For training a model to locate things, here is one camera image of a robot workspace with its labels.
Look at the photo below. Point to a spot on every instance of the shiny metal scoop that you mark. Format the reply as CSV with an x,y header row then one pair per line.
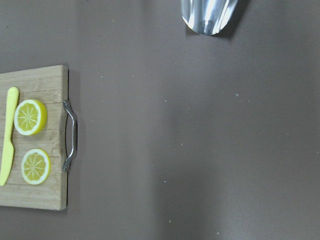
x,y
207,17

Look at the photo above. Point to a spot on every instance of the lower lemon slice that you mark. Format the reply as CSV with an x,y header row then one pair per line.
x,y
30,117

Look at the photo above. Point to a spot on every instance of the lemon slice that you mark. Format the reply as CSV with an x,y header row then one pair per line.
x,y
35,166
30,117

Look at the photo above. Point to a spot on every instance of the upper lemon slice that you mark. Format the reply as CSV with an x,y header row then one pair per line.
x,y
35,166

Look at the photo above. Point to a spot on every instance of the yellow plastic knife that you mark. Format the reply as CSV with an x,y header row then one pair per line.
x,y
8,148

